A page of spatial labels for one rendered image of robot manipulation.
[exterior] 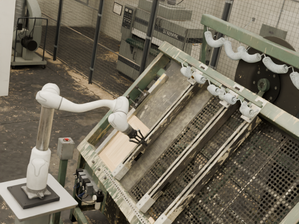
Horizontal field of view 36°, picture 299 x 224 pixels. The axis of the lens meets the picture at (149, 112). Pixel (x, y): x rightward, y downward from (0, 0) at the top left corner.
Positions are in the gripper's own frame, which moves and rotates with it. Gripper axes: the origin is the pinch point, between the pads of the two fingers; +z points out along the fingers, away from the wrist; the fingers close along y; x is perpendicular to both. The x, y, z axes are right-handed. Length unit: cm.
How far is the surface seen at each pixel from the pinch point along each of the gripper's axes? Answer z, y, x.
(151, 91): 4, 37, 45
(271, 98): 40, 95, -36
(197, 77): -13, 67, -12
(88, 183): 0, -58, 20
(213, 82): -1, 73, -16
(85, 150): 3, -44, 61
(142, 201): 1, -32, -42
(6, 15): -29, -11, 402
